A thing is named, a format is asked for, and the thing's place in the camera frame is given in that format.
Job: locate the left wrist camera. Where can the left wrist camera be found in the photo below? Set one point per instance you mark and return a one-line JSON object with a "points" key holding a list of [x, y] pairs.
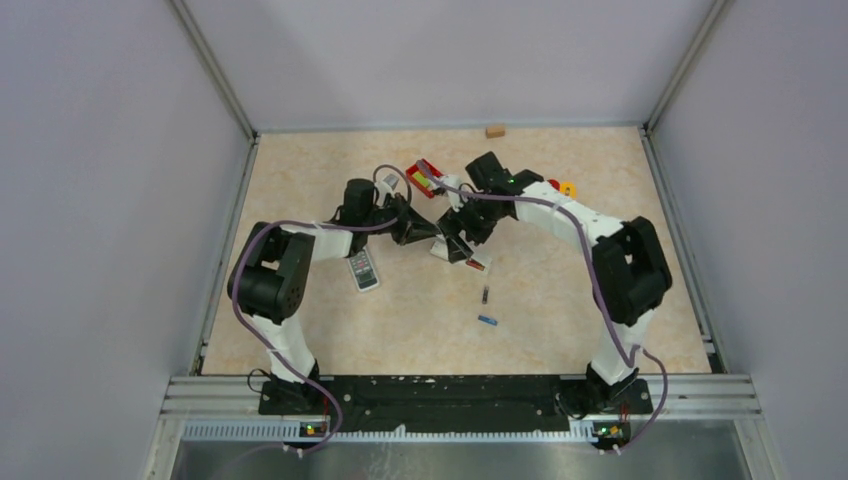
{"points": [[386, 187]]}

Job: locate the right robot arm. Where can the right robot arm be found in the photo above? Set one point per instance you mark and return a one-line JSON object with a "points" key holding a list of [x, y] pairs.
{"points": [[625, 262]]}

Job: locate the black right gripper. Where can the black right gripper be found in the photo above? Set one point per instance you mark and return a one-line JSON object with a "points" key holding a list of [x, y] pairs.
{"points": [[453, 222]]}

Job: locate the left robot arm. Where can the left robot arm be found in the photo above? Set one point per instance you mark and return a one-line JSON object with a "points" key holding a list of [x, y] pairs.
{"points": [[268, 283]]}

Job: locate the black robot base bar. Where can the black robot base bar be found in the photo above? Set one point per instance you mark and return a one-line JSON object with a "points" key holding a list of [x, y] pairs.
{"points": [[454, 404]]}

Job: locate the tan wooden block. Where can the tan wooden block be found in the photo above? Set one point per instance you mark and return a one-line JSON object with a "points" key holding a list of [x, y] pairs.
{"points": [[495, 131]]}

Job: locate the red toy bin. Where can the red toy bin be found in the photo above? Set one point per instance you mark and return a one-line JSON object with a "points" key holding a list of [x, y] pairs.
{"points": [[419, 179]]}

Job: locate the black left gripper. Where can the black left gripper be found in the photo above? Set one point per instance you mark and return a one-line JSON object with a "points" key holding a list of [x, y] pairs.
{"points": [[411, 225]]}

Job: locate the blue AAA battery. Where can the blue AAA battery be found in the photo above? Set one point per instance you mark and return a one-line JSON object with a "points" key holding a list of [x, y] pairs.
{"points": [[488, 320]]}

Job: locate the red AAA battery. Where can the red AAA battery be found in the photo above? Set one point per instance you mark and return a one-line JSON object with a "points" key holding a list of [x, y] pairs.
{"points": [[475, 265]]}

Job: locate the grey remote control with buttons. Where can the grey remote control with buttons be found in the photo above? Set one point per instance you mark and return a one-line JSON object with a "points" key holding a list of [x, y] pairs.
{"points": [[363, 271]]}

